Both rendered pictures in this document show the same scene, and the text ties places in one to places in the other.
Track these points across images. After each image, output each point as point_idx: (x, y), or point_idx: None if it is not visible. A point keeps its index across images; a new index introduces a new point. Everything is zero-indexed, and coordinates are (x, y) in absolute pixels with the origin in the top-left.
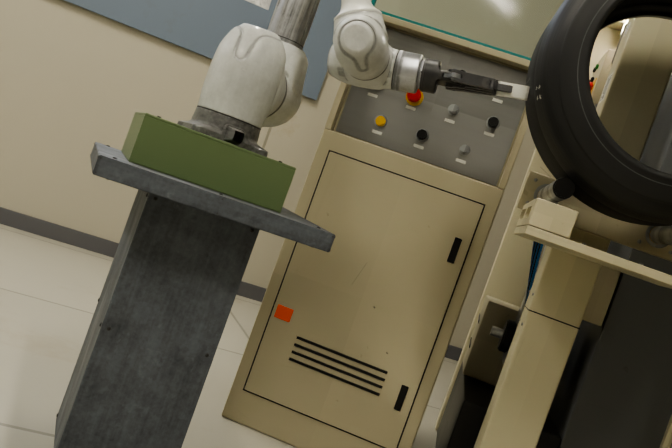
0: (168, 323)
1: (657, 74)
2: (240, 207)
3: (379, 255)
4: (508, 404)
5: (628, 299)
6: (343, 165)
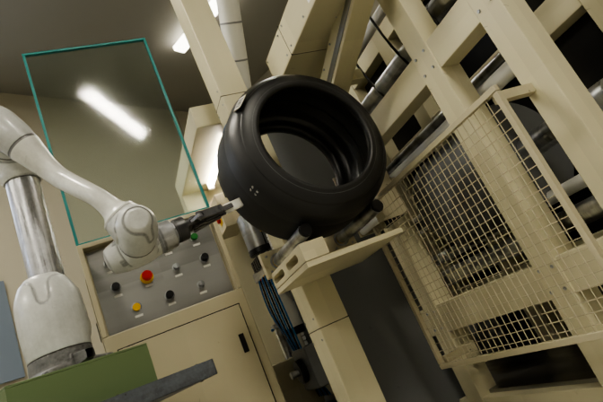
0: None
1: None
2: (142, 390)
3: (203, 386)
4: (354, 389)
5: (342, 292)
6: None
